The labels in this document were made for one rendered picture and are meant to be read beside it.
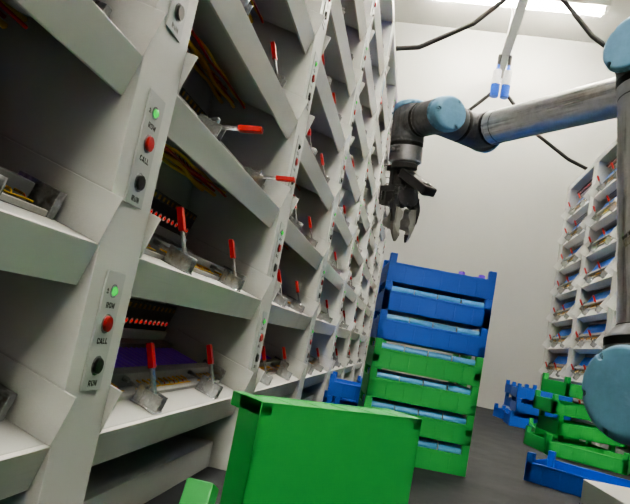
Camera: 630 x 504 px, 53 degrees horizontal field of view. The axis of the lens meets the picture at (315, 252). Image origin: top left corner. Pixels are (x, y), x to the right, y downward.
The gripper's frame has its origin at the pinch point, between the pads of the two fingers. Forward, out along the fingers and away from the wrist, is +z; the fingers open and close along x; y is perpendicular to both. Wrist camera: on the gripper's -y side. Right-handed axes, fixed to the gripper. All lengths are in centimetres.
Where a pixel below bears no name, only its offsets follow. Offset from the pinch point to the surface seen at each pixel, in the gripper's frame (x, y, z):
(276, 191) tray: 48, -14, -4
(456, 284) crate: -17.3, -5.0, 11.1
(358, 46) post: -8, 40, -64
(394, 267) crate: -3.0, 5.3, 8.2
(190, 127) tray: 84, -53, -4
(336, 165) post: -2.9, 38.3, -23.2
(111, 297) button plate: 95, -63, 17
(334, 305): -45, 89, 25
